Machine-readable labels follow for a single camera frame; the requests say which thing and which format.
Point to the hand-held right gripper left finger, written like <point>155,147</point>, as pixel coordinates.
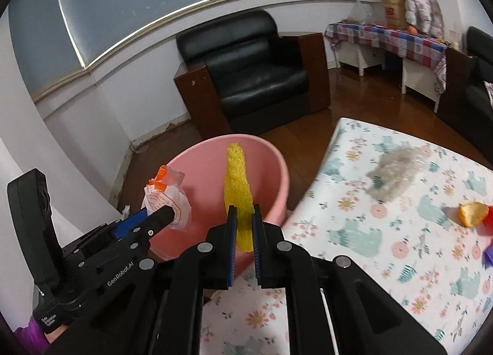
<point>231,251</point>

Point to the orange peel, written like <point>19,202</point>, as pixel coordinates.
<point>472,214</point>

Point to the pink plastic bucket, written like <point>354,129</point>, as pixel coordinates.
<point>200,173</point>

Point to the red spiky pad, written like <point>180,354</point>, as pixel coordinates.
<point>490,218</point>

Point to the brown paper bag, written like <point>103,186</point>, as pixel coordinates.
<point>394,12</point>

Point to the blue spiky pad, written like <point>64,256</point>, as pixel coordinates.
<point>489,255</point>

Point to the person's left forearm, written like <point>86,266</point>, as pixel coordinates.
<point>32,335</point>

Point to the pale printed cloth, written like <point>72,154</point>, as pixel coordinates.
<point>490,96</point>

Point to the white wrapper with orange print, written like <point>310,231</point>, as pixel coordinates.
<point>165,197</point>

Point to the white desk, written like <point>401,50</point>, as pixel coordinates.
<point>418,77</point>

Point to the black leather armchair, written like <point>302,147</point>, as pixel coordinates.
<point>477,69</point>
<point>250,69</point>

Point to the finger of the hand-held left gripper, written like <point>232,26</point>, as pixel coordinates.
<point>131,222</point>
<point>158,224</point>

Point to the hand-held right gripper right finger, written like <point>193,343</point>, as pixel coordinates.
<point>257,251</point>

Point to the checkered cloth side table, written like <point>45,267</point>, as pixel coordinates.
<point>385,37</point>

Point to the clear plastic bag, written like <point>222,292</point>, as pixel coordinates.
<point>396,173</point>
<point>360,14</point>

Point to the orange fruit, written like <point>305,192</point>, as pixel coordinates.
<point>413,30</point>

